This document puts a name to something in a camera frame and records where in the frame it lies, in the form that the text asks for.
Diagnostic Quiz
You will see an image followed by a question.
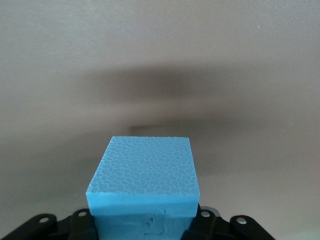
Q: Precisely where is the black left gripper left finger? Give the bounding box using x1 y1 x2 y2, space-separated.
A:
0 208 100 240

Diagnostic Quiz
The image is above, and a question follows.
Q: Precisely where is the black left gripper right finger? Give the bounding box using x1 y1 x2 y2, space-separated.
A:
181 203 278 240

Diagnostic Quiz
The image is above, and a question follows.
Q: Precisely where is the blue foam block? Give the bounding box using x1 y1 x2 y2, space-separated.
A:
85 135 201 240

